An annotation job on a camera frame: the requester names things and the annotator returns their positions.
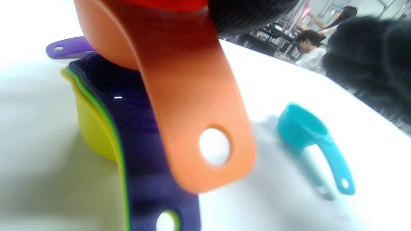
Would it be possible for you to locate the light blue plastic measuring cup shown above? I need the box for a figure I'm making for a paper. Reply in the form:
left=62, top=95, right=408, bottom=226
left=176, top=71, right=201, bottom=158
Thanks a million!
left=277, top=102, right=356, bottom=195

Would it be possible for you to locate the yellow plastic measuring cup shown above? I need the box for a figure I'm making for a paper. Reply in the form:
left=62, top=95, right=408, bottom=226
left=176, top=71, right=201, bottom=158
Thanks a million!
left=61, top=69, right=121, bottom=162

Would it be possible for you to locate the person's left hand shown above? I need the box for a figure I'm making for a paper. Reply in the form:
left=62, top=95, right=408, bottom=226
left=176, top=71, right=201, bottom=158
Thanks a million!
left=209, top=0, right=411, bottom=119

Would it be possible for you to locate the orange plastic measuring cup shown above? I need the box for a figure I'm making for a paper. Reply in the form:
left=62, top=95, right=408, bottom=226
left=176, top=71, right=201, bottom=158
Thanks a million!
left=73, top=0, right=257, bottom=194

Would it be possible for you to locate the navy plastic measuring cup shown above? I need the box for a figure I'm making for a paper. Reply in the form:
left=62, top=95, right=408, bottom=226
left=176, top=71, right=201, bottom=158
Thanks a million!
left=69, top=53, right=201, bottom=231

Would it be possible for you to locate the purple plastic measuring cup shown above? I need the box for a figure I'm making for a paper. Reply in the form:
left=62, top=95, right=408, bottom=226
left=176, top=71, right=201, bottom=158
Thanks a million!
left=46, top=36, right=95, bottom=60

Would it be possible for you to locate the green plastic measuring cup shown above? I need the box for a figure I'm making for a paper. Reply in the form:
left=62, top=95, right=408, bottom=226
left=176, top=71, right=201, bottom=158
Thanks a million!
left=66, top=66, right=182, bottom=231

